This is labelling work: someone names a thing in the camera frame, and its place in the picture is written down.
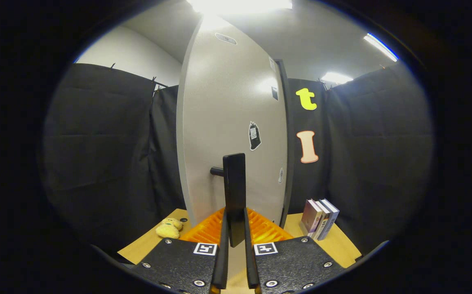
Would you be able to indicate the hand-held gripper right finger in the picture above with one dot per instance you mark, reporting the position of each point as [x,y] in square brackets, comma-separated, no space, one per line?
[251,265]

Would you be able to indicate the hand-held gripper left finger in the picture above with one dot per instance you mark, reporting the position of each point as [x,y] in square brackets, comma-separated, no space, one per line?
[221,265]

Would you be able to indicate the beige cabinet door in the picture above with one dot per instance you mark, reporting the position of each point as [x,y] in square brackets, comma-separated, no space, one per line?
[215,122]

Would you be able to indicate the yellow plush toy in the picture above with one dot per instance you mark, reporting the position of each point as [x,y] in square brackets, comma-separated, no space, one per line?
[168,230]

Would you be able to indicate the white spine book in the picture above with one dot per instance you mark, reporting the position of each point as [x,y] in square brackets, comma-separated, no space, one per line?
[322,220]

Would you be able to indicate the blue grey book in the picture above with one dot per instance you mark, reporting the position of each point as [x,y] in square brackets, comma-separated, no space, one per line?
[330,218]

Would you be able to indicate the dark grey cabinet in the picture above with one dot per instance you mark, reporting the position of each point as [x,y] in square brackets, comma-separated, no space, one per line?
[289,143]

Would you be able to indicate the black backdrop cloth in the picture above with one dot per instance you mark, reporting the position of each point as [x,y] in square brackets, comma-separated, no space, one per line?
[105,155]

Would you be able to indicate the small ceiling light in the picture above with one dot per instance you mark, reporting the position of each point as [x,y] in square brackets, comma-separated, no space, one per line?
[335,78]

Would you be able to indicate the long ceiling light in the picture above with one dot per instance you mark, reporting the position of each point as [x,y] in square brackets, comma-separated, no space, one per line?
[380,47]

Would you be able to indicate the large ceiling light panel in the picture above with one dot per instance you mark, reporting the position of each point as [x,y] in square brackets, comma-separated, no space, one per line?
[240,5]

